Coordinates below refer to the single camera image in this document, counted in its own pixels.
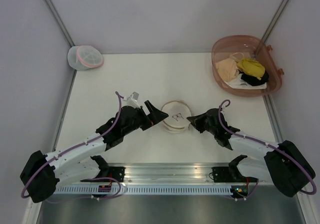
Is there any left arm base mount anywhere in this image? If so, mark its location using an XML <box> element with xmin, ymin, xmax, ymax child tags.
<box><xmin>81</xmin><ymin>155</ymin><xmax>125</xmax><ymax>183</ymax></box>

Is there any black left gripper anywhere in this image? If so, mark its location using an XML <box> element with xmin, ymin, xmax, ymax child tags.
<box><xmin>122</xmin><ymin>100</ymin><xmax>168</xmax><ymax>136</ymax></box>

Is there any beige round mesh laundry bag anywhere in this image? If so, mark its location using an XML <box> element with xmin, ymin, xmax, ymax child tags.
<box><xmin>161</xmin><ymin>100</ymin><xmax>193</xmax><ymax>133</ymax></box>

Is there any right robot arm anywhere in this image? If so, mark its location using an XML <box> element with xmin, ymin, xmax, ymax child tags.
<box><xmin>187</xmin><ymin>108</ymin><xmax>317</xmax><ymax>197</ymax></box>

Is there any white slotted cable duct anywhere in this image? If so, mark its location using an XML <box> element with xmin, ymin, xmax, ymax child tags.
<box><xmin>54</xmin><ymin>183</ymin><xmax>232</xmax><ymax>195</ymax></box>

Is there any black garment in basket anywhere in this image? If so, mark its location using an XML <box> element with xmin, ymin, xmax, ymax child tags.
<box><xmin>241</xmin><ymin>71</ymin><xmax>269</xmax><ymax>86</ymax></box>

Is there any aluminium frame post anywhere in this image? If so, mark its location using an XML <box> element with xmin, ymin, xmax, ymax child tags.
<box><xmin>261</xmin><ymin>0</ymin><xmax>291</xmax><ymax>43</ymax></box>
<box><xmin>43</xmin><ymin>0</ymin><xmax>74</xmax><ymax>47</ymax></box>

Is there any yellow garment in basket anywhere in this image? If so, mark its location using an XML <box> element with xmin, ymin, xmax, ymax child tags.
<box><xmin>237</xmin><ymin>58</ymin><xmax>266</xmax><ymax>80</ymax></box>

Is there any translucent pink plastic basket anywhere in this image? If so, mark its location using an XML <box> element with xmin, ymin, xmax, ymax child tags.
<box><xmin>211</xmin><ymin>35</ymin><xmax>284</xmax><ymax>97</ymax></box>

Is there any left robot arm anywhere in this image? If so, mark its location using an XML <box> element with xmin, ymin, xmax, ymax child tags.
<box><xmin>20</xmin><ymin>101</ymin><xmax>168</xmax><ymax>203</ymax></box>

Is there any beige bra in basket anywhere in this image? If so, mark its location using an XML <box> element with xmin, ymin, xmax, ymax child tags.
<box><xmin>215</xmin><ymin>52</ymin><xmax>245</xmax><ymax>82</ymax></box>

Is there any white pink-trimmed mesh laundry bag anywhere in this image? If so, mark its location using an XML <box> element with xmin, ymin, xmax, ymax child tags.
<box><xmin>67</xmin><ymin>45</ymin><xmax>105</xmax><ymax>71</ymax></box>

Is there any right aluminium frame post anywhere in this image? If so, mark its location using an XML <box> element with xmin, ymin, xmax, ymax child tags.
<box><xmin>261</xmin><ymin>0</ymin><xmax>291</xmax><ymax>43</ymax></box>

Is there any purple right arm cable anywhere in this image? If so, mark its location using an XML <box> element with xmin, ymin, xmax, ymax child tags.
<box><xmin>217</xmin><ymin>99</ymin><xmax>316</xmax><ymax>196</ymax></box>

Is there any left aluminium frame post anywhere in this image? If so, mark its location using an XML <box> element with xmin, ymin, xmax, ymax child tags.
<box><xmin>43</xmin><ymin>0</ymin><xmax>74</xmax><ymax>47</ymax></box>

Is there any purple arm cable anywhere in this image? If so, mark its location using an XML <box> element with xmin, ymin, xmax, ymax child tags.
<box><xmin>217</xmin><ymin>99</ymin><xmax>316</xmax><ymax>196</ymax></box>
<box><xmin>21</xmin><ymin>91</ymin><xmax>126</xmax><ymax>204</ymax></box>

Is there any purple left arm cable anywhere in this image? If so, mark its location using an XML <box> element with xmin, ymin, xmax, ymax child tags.
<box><xmin>21</xmin><ymin>91</ymin><xmax>126</xmax><ymax>204</ymax></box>

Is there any white garment in basket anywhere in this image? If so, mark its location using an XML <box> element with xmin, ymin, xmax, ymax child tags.
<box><xmin>225</xmin><ymin>74</ymin><xmax>267</xmax><ymax>90</ymax></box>

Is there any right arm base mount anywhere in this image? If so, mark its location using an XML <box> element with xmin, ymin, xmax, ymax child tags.
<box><xmin>209</xmin><ymin>155</ymin><xmax>247</xmax><ymax>183</ymax></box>

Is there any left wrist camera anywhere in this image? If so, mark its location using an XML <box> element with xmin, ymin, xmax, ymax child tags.
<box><xmin>126</xmin><ymin>92</ymin><xmax>140</xmax><ymax>108</ymax></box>

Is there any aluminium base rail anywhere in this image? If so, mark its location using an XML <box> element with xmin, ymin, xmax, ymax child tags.
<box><xmin>34</xmin><ymin>162</ymin><xmax>266</xmax><ymax>184</ymax></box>

